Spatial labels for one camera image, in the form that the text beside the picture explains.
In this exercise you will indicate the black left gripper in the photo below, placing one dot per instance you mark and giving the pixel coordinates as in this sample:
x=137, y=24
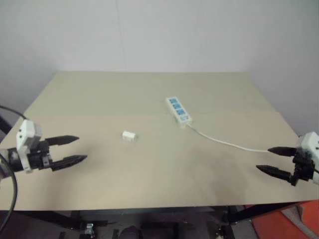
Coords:
x=37, y=159

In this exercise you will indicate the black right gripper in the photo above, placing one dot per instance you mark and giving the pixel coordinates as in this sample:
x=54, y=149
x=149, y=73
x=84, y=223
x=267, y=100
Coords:
x=302, y=166

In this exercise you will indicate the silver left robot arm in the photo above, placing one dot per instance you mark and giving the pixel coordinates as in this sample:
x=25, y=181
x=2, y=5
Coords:
x=10, y=159

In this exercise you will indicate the small white plug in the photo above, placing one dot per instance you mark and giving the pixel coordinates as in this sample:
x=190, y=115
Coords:
x=129, y=136

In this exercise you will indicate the white power strip blue sockets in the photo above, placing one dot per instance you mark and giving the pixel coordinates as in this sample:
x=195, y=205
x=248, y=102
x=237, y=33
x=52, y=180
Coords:
x=179, y=109

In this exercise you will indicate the orange floor mat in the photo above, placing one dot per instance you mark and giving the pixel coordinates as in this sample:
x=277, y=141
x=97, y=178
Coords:
x=271, y=221

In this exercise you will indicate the dark rounded shape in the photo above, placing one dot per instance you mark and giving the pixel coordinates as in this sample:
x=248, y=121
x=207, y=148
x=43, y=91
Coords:
x=130, y=232

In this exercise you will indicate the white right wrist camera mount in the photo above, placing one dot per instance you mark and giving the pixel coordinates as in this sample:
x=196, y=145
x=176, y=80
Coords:
x=310, y=142

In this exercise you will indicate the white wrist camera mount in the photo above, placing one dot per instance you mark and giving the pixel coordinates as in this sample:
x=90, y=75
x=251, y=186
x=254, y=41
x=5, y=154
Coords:
x=27, y=129
x=310, y=142

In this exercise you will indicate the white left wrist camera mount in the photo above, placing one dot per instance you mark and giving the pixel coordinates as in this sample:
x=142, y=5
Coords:
x=27, y=129

